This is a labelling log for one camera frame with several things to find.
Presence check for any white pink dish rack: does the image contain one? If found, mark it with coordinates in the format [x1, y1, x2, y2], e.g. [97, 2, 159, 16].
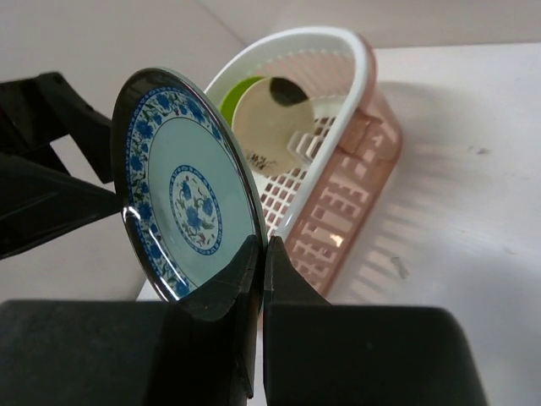
[205, 26, 402, 294]

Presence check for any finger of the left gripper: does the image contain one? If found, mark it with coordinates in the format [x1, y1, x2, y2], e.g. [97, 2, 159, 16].
[1, 154, 122, 259]
[25, 72, 112, 184]

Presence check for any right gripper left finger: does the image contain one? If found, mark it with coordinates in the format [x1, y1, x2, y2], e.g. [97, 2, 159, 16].
[1, 236, 260, 405]

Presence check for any lime green plate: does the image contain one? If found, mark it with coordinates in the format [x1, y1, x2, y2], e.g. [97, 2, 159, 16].
[219, 76, 264, 128]

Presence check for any cream plate with black patch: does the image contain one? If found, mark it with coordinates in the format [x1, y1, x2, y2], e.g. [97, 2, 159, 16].
[232, 77, 314, 177]

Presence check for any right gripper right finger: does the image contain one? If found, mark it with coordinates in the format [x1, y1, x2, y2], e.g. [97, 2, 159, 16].
[263, 237, 487, 405]

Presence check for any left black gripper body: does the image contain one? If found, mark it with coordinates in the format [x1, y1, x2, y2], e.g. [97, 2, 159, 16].
[1, 78, 42, 155]

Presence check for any blue patterned plate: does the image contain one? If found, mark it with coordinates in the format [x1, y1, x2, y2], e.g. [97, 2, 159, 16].
[111, 68, 268, 301]

